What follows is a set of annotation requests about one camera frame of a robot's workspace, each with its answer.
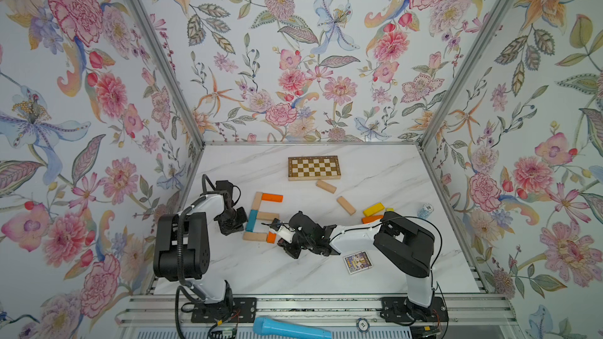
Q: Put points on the small blue white cup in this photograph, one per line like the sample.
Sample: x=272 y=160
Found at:
x=425 y=212

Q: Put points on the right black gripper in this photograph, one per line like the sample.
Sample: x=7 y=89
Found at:
x=289 y=248

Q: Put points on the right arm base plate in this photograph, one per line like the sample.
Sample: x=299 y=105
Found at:
x=401 y=311

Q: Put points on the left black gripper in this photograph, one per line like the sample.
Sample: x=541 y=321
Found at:
x=239 y=226

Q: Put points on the orange block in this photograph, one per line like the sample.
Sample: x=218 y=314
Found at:
x=271 y=237
x=272 y=197
x=372 y=219

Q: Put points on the orange block front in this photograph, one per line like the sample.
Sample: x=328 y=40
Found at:
x=271 y=237

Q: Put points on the playing card box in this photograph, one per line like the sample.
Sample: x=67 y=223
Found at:
x=357 y=262

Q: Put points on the blue microphone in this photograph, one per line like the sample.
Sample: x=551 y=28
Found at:
x=266 y=327

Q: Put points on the natural block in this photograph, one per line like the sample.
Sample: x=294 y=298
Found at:
x=257 y=201
x=255 y=237
x=346 y=205
x=264 y=216
x=326 y=186

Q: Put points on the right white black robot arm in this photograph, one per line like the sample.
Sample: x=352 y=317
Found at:
x=407 y=245

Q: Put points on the wooden chessboard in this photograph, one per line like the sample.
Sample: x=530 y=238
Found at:
x=323 y=167

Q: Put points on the teal wooden block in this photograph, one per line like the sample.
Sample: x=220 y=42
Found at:
x=252 y=218

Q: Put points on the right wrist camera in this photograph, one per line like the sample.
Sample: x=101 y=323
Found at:
x=283 y=230

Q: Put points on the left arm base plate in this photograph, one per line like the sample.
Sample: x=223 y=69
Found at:
x=237 y=310

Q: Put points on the aluminium front rail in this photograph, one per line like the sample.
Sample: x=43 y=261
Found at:
x=458 y=309

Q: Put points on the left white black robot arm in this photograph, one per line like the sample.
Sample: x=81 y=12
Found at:
x=182 y=243

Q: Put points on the yellow block upper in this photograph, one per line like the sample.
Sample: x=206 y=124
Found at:
x=374 y=209

